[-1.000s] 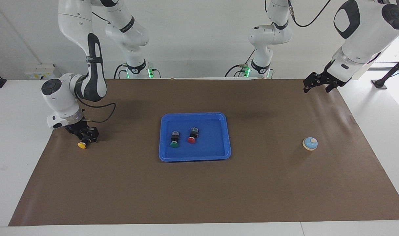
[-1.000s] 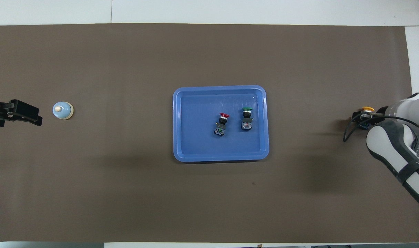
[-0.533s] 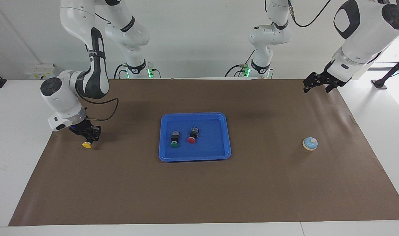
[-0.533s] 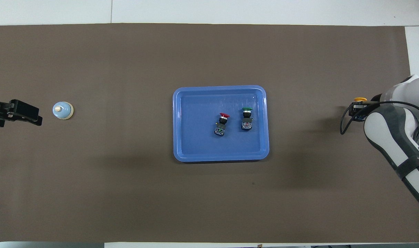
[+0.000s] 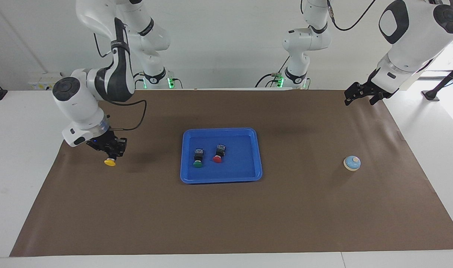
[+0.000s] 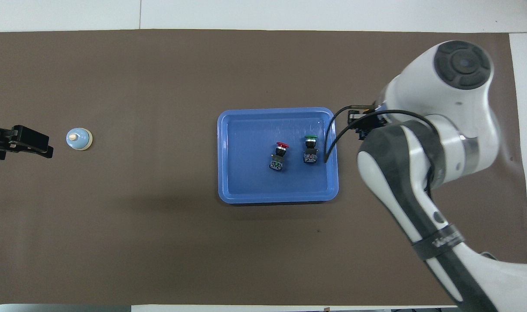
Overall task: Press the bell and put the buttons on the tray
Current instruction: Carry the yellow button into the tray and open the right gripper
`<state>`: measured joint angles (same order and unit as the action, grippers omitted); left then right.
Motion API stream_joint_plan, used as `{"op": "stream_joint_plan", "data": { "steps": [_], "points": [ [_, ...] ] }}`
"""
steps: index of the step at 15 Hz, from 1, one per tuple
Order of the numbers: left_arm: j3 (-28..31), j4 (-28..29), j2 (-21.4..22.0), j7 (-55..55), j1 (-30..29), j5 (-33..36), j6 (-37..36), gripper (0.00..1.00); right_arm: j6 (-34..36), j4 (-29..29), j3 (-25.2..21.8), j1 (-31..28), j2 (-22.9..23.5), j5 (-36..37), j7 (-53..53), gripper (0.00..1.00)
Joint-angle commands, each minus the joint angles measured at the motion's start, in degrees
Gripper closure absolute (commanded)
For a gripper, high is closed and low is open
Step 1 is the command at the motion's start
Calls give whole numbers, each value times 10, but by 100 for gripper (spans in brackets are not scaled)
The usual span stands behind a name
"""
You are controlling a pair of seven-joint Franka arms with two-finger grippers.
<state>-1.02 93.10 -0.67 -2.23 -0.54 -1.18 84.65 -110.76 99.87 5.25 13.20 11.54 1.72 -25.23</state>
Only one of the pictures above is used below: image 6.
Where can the red push button switch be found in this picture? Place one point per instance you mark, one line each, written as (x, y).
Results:
(279, 158)

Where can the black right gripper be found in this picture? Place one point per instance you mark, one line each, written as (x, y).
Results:
(369, 123)

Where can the light blue call bell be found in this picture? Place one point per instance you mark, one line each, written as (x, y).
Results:
(78, 139)

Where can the blue plastic tray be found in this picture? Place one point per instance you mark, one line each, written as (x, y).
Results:
(250, 173)

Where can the brown paper table mat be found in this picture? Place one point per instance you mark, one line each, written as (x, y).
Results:
(159, 242)

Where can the green push button switch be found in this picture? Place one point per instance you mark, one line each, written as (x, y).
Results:
(310, 151)

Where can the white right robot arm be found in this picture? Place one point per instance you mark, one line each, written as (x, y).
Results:
(454, 112)

